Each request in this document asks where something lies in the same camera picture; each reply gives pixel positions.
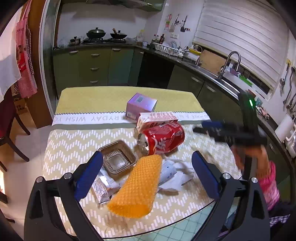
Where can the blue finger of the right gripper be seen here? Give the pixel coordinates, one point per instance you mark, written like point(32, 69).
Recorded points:
point(204, 131)
point(212, 124)

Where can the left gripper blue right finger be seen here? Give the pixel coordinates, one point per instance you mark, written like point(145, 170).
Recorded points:
point(251, 221)

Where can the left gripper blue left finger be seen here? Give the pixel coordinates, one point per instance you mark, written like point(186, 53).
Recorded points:
point(42, 219)

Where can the red soda can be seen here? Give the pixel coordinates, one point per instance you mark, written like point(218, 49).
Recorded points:
point(160, 139)

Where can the white tissue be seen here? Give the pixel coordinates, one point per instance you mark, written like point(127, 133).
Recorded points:
point(185, 172)

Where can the pink red milk carton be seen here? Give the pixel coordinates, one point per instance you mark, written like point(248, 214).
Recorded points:
point(149, 120)

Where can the purple cardboard box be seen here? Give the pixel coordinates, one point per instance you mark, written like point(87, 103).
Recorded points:
point(139, 103)

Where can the orange textured foam sleeve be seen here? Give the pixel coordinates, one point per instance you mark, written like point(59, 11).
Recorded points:
point(136, 196)

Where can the pink sleeved right forearm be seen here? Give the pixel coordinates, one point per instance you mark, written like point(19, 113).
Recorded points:
point(269, 187)

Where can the green kitchen cabinets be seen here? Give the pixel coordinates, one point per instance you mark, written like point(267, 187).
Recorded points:
point(127, 65)

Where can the person right hand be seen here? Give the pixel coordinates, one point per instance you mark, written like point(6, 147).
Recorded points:
point(258, 157)

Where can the blue white paper tube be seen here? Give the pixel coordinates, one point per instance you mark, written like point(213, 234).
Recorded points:
point(167, 171)

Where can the silver snack wrapper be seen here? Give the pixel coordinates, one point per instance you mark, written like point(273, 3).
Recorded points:
point(104, 186)

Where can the steel sink faucet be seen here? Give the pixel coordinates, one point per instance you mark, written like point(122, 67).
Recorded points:
point(228, 60)

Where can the hanging steel ladle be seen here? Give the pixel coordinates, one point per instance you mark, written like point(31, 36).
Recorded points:
point(282, 80)

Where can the yellow chevron tablecloth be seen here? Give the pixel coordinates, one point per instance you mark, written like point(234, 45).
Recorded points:
point(90, 119)

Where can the brown plastic tray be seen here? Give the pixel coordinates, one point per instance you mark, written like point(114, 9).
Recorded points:
point(118, 158)

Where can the white dish rack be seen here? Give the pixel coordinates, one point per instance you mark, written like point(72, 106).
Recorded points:
point(169, 50)

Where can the white window blind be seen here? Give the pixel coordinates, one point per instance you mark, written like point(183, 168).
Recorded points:
point(253, 29)

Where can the black frying pan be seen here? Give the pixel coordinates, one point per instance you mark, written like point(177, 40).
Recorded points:
point(118, 34)

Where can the pink hanging apron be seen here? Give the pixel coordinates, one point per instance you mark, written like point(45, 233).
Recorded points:
point(26, 84)

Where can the gas stove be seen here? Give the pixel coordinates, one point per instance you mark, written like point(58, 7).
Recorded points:
point(104, 41)

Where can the black wok with lid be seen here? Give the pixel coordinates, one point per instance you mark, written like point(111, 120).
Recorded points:
point(96, 33)

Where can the white hanging cloth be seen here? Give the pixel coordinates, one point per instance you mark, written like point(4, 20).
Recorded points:
point(9, 71)

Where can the small steel pot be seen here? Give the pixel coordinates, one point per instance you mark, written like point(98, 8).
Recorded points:
point(75, 41)

